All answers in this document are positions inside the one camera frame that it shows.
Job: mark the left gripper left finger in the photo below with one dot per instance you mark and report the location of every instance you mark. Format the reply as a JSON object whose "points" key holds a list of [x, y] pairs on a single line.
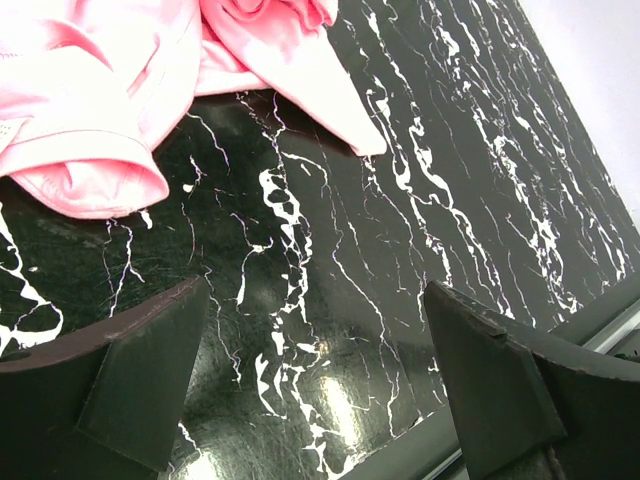
{"points": [[103, 402]]}

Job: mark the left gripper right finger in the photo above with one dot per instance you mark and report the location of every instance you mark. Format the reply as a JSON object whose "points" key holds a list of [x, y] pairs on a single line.
{"points": [[527, 404]]}

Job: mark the pink t shirt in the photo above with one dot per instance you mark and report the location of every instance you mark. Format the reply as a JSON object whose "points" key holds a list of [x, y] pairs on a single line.
{"points": [[90, 88]]}

